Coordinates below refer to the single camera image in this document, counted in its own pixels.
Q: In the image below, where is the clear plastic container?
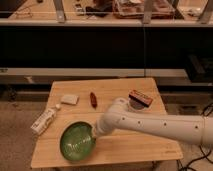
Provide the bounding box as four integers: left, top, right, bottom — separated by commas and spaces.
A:
113, 0, 175, 18

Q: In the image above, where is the green ceramic bowl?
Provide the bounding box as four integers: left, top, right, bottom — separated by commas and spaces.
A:
60, 122, 96, 162

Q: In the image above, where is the white lotion bottle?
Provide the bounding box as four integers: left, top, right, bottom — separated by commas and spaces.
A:
31, 104, 61, 135

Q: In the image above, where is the black cable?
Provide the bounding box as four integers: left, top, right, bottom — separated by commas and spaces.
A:
176, 103, 213, 171

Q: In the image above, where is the wooden table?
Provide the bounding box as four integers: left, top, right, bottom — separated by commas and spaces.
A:
30, 77, 184, 169

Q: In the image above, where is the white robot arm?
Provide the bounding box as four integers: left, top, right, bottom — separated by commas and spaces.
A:
92, 98, 213, 149

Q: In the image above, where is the brown chocolate box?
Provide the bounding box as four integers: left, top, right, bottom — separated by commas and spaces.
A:
129, 90, 153, 107

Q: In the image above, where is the brown sausage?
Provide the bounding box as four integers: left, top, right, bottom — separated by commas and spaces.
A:
90, 92, 97, 109

